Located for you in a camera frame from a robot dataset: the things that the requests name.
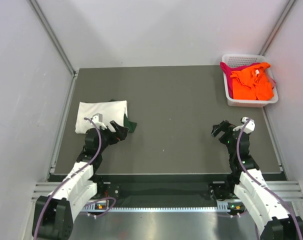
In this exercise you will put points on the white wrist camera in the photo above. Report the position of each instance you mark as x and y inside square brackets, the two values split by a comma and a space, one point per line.
[248, 125]
[97, 119]

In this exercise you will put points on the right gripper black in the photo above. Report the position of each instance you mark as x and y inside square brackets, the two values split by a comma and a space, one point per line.
[225, 126]

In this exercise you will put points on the dark grey table mat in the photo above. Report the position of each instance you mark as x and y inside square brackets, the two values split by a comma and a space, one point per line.
[175, 108]

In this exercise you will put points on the crimson red t-shirt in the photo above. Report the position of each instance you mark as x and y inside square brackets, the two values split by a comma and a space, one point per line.
[228, 71]

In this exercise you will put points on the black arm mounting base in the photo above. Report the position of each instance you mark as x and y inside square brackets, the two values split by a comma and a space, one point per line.
[161, 184]

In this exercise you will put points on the folded white t-shirt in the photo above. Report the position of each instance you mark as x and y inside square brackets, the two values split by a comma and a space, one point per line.
[110, 111]

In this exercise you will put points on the orange t-shirt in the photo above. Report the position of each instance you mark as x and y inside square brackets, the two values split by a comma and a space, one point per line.
[252, 83]

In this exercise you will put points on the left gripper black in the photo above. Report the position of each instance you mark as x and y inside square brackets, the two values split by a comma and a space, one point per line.
[120, 134]

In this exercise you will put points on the grey slotted cable duct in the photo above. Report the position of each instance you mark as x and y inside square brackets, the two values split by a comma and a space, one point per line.
[219, 207]

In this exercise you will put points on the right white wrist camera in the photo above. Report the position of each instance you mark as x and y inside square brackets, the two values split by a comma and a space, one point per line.
[248, 125]

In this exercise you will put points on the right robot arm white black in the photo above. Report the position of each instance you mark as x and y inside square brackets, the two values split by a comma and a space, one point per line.
[272, 216]

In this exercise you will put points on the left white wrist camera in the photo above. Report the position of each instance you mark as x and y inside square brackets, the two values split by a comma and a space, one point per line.
[97, 119]

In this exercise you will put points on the folded dark green t-shirt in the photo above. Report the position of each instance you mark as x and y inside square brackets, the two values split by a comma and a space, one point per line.
[126, 122]

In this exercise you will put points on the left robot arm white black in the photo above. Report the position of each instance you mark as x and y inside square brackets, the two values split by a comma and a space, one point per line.
[55, 213]

